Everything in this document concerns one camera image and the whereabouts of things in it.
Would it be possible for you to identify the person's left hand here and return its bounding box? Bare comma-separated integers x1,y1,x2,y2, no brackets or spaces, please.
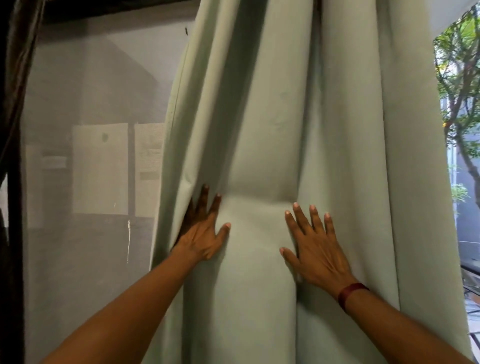
170,183,232,262

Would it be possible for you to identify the person's right hand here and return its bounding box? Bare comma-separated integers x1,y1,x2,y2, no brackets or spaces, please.
279,202,359,300

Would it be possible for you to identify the light teal curtain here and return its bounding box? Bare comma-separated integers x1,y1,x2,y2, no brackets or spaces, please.
141,0,474,364

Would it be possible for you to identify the dark brown curtain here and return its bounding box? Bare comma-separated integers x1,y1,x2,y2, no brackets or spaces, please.
0,0,47,263

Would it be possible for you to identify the person's left forearm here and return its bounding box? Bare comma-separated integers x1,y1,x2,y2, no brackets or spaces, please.
41,249,211,364

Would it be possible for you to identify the person's right forearm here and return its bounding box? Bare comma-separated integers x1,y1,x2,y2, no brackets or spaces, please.
346,290,473,364

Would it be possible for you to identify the red wrist band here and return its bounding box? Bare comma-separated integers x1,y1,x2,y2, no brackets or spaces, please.
337,283,370,314

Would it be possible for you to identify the white paper sheet with print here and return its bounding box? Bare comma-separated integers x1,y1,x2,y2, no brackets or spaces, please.
134,122,166,218

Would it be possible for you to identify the grey mesh window screen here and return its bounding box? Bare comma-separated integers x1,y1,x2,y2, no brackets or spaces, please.
22,14,196,364

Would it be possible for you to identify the green tree outside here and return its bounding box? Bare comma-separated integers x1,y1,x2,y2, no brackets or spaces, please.
433,7,480,211

